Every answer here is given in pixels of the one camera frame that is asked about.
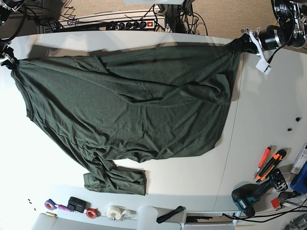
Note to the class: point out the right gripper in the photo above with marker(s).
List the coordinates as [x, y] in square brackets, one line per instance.
[7, 58]

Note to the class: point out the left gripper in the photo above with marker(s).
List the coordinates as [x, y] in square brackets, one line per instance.
[268, 39]

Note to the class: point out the dark green t-shirt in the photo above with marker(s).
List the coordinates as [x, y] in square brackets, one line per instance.
[148, 104]

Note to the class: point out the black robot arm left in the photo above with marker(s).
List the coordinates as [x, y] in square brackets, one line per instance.
[291, 30]

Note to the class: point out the black power strip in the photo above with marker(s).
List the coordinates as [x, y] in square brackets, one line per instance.
[131, 26]

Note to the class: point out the orange black utility knife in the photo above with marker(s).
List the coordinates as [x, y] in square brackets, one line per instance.
[272, 163]

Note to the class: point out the white label box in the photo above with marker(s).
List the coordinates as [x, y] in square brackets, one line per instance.
[300, 160]

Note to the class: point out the blue box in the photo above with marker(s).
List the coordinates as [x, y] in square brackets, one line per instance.
[299, 183]

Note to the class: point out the teal black power drill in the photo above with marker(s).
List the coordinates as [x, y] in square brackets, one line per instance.
[247, 195]

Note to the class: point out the purple tape roll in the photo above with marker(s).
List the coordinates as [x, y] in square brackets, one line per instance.
[50, 205]

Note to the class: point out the red square tag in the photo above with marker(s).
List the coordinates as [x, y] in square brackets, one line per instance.
[276, 203]

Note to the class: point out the brass cartridge piece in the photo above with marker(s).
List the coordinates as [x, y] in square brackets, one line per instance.
[51, 214]

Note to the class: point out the white tray with black items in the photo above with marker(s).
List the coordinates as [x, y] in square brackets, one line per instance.
[203, 218]

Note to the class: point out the red tape roll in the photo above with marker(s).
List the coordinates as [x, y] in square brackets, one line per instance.
[91, 213]

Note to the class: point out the white tape roll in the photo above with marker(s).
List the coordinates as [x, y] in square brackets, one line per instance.
[114, 212]

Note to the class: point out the clear tape roll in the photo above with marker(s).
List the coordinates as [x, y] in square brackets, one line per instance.
[128, 214]

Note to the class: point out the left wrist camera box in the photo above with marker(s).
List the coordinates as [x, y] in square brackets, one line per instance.
[263, 66]

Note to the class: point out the black action camera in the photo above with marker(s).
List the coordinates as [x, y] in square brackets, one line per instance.
[75, 204]

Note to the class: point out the black strap handle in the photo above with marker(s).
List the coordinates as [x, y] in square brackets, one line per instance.
[167, 216]

